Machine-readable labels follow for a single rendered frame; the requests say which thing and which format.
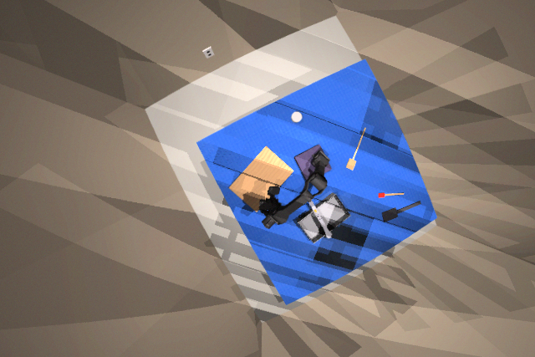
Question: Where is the light wooden board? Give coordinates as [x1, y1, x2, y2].
[229, 146, 294, 212]

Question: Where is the black spatula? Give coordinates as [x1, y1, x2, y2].
[382, 201, 421, 222]

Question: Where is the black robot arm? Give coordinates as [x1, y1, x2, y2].
[259, 150, 330, 229]

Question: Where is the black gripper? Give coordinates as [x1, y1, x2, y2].
[264, 186, 282, 217]

